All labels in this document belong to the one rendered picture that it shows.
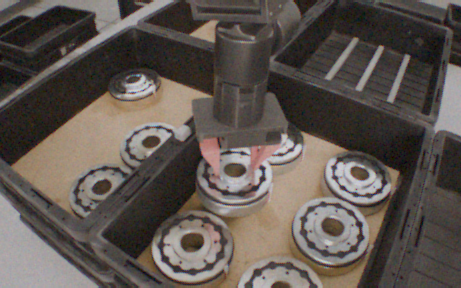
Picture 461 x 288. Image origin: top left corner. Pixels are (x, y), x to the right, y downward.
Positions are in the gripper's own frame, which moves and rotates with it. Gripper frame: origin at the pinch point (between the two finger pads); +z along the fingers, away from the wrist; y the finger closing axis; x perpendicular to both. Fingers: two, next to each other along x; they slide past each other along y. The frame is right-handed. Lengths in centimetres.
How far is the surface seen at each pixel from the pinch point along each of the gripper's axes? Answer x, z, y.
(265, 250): 9.2, 6.9, -2.6
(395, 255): 18.2, -3.3, -13.2
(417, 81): -23, 5, -47
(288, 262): 13.0, 3.9, -4.2
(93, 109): -25.2, 7.4, 22.3
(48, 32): -141, 42, 65
